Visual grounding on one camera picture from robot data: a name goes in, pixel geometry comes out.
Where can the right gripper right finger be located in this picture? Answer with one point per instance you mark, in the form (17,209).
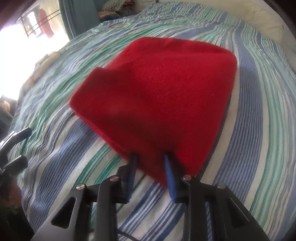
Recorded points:
(211,210)

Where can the red hanging garment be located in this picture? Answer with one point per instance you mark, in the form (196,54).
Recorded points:
(44,23)

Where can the teal curtain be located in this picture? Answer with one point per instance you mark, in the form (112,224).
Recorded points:
(79,16)

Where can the striped blue green bedspread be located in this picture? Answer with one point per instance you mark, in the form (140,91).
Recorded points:
(255,156)

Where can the pile of clothes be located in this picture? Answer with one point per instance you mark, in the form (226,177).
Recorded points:
(112,10)

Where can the red sweater with white rabbit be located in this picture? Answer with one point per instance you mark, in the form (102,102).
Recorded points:
(159,96)

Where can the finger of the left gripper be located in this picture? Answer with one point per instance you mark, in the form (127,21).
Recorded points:
(15,137)
(16,166)

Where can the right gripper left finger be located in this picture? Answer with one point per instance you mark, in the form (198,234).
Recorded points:
(71,219)

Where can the cream padded headboard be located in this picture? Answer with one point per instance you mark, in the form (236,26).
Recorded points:
(256,13)

